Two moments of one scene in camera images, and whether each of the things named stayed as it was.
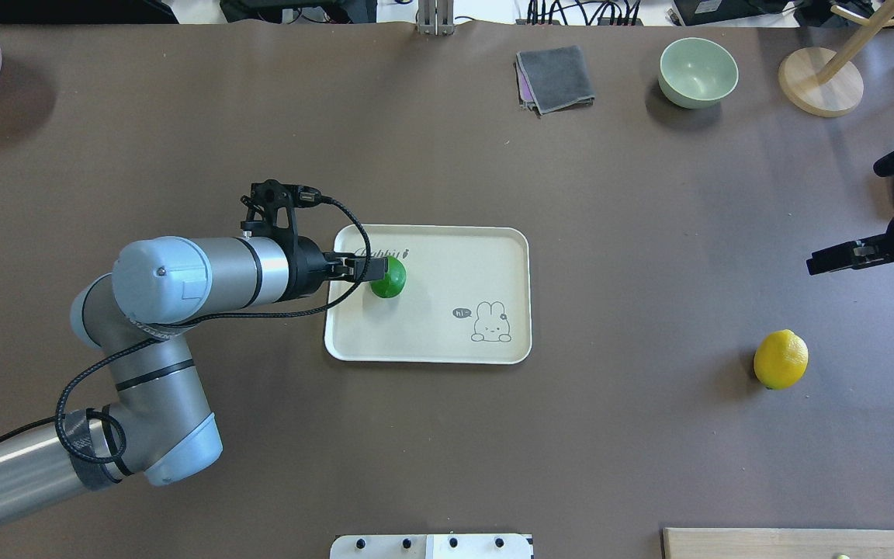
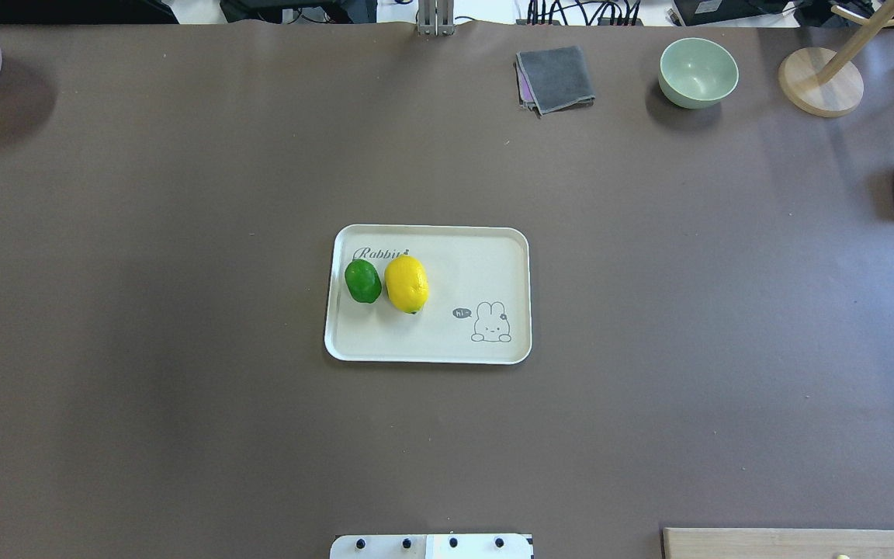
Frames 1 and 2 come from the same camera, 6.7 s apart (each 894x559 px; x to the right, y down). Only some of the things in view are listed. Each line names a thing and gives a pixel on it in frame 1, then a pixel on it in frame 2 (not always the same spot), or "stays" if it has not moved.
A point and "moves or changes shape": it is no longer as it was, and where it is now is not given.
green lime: [393, 279] moves or changes shape
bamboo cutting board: [708, 543] stays
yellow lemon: [781, 359] to [407, 283]
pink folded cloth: [524, 92] stays
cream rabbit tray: [467, 297] stays
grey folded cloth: [558, 79] stays
